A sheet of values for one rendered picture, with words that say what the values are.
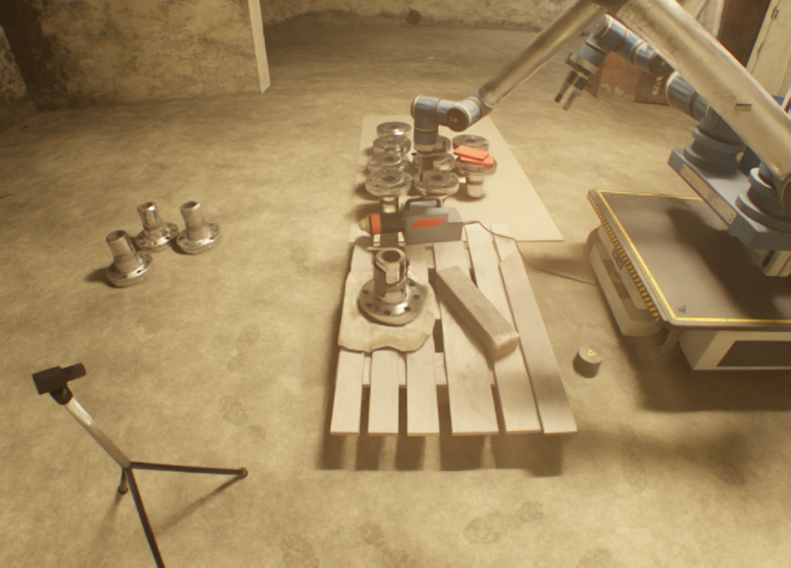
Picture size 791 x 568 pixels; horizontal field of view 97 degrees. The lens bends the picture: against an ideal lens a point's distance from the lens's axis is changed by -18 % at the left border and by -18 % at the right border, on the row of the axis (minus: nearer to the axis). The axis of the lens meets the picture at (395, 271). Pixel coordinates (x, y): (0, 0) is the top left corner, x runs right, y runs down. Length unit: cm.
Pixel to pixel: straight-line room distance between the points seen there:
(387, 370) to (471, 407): 32
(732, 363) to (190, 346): 226
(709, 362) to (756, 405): 31
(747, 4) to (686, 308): 492
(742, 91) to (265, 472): 185
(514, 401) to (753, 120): 112
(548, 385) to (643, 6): 121
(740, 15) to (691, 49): 484
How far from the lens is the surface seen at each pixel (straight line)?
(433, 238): 207
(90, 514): 173
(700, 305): 184
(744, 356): 202
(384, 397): 145
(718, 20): 227
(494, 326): 158
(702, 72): 144
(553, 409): 149
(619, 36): 197
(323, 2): 1044
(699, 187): 207
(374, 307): 166
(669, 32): 142
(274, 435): 160
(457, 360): 156
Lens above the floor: 135
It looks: 39 degrees down
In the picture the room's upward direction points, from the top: straight up
